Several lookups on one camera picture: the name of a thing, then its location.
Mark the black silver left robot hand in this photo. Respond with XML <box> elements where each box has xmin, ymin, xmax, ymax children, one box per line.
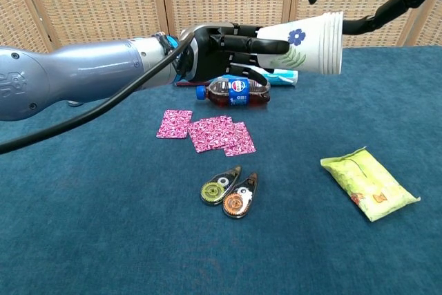
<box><xmin>177</xmin><ymin>22</ymin><xmax>291</xmax><ymax>87</ymax></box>

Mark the white floral paper cup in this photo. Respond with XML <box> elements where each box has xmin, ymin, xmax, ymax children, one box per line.
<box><xmin>257</xmin><ymin>14</ymin><xmax>329</xmax><ymax>74</ymax></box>

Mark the cola bottle with blue cap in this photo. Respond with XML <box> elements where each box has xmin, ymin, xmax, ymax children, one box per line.
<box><xmin>195</xmin><ymin>77</ymin><xmax>272</xmax><ymax>108</ymax></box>

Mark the pink patterned playing card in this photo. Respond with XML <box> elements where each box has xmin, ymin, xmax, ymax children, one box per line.
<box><xmin>222</xmin><ymin>122</ymin><xmax>258</xmax><ymax>157</ymax></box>
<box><xmin>198</xmin><ymin>116</ymin><xmax>238</xmax><ymax>151</ymax></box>
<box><xmin>187</xmin><ymin>118</ymin><xmax>222</xmax><ymax>154</ymax></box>
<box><xmin>156</xmin><ymin>109</ymin><xmax>193</xmax><ymax>140</ymax></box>

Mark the teal cardboard tube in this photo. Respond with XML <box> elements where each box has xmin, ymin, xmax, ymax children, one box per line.
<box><xmin>175</xmin><ymin>69</ymin><xmax>299</xmax><ymax>88</ymax></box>

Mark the green correction tape dispenser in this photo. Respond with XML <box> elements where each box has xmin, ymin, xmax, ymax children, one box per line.
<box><xmin>200</xmin><ymin>165</ymin><xmax>242</xmax><ymax>206</ymax></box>

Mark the orange correction tape dispenser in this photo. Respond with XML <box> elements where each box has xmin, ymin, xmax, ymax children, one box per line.
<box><xmin>222</xmin><ymin>171</ymin><xmax>259</xmax><ymax>219</ymax></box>

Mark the yellow green wet wipes pack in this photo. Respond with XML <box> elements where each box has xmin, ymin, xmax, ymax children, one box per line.
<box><xmin>320</xmin><ymin>146</ymin><xmax>421</xmax><ymax>222</ymax></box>

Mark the blue table cloth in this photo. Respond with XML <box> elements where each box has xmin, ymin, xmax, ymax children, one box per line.
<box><xmin>0</xmin><ymin>45</ymin><xmax>442</xmax><ymax>295</ymax></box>

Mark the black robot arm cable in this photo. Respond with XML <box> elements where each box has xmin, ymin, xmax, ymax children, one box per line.
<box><xmin>0</xmin><ymin>30</ymin><xmax>196</xmax><ymax>155</ymax></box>

